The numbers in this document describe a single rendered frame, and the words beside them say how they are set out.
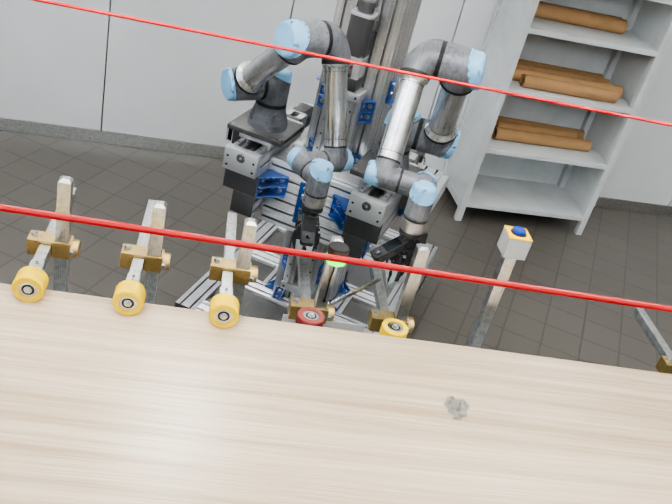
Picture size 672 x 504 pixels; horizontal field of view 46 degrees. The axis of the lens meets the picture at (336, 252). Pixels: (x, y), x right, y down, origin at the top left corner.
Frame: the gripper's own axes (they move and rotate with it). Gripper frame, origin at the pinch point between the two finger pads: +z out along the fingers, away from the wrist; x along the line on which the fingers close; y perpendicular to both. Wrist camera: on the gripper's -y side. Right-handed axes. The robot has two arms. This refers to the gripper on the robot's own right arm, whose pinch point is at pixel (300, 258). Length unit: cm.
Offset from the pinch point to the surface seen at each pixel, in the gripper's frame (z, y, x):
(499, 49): -19, 222, -121
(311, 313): -9.5, -41.5, 0.1
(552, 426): -9, -75, -64
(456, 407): -10, -74, -37
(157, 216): -28, -32, 46
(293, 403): -9, -78, 6
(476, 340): -1, -33, -55
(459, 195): 71, 207, -122
